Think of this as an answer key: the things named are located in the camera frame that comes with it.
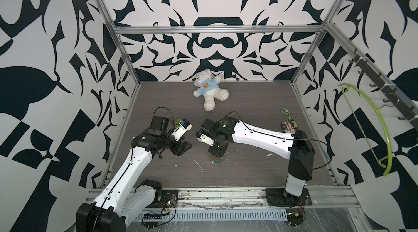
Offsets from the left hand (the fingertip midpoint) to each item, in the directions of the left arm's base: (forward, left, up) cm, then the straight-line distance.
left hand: (184, 138), depth 79 cm
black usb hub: (-29, +14, -16) cm, 36 cm away
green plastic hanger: (-4, -78, +15) cm, 80 cm away
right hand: (-5, -15, -3) cm, 16 cm away
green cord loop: (+22, -62, -12) cm, 67 cm away
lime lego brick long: (-2, +1, +16) cm, 16 cm away
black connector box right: (-33, -48, -14) cm, 60 cm away
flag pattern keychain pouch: (+9, -57, -9) cm, 58 cm away
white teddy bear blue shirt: (+39, -13, -4) cm, 42 cm away
